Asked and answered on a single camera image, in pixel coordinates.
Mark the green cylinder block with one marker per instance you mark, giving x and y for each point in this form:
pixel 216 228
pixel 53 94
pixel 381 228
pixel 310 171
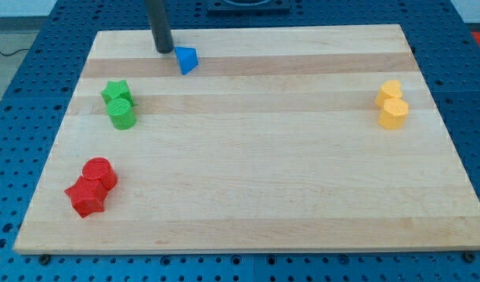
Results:
pixel 120 113

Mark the wooden board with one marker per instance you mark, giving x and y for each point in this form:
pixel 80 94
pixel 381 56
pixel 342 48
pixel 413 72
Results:
pixel 270 145

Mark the blue triangular block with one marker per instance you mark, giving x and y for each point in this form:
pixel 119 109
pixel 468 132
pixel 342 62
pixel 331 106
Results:
pixel 187 59

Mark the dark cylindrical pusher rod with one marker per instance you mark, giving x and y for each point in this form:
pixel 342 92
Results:
pixel 159 25

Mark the red cylinder block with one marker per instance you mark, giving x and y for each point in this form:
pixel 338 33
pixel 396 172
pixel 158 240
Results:
pixel 99 168

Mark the yellow hexagon block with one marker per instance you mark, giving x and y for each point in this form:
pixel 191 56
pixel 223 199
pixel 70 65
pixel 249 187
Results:
pixel 393 113

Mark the red star block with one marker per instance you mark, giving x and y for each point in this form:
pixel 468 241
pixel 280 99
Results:
pixel 86 196

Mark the yellow heart block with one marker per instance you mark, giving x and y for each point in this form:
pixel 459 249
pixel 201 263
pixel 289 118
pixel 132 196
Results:
pixel 391 89

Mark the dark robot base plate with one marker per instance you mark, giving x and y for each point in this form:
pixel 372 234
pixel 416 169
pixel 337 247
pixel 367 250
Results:
pixel 247 6

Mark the green star block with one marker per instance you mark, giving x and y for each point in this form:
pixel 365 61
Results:
pixel 117 89

